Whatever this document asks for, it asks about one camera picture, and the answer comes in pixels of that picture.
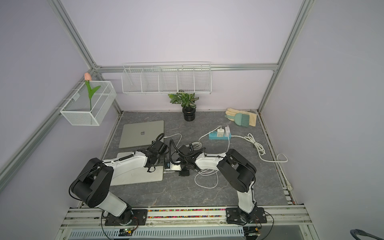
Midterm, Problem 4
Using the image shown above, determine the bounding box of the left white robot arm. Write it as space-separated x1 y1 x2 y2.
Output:
69 140 168 226

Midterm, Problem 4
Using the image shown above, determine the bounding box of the beige work glove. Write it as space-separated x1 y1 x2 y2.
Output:
225 108 258 127

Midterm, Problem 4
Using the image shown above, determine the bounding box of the potted green plant black vase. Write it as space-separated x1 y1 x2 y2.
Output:
168 90 200 122

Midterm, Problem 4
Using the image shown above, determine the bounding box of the white charger cable coil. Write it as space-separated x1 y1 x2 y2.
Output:
163 136 231 190

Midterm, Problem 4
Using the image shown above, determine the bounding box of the pink artificial tulip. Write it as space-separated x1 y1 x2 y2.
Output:
84 73 101 111

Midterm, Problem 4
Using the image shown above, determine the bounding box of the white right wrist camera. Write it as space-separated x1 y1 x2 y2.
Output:
164 162 182 171

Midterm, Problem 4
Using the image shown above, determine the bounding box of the green hand brush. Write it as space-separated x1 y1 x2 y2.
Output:
225 113 250 127

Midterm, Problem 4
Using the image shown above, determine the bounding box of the white mesh wall basket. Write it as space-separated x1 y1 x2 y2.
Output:
60 81 117 126

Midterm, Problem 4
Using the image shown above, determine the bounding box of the silver laptop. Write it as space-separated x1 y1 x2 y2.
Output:
104 151 164 186
119 121 165 149

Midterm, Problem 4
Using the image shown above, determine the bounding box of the white square laptop charger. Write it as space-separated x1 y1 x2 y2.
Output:
217 128 225 138

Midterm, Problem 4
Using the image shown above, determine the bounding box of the teal power strip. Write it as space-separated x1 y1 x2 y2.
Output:
209 131 232 141

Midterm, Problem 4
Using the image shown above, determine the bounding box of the white wire wall shelf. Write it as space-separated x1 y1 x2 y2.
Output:
122 62 212 94

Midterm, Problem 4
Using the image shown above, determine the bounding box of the aluminium mounting rail base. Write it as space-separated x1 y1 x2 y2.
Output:
55 205 319 240

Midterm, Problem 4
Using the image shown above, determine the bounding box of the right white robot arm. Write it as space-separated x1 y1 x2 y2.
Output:
176 146 267 226

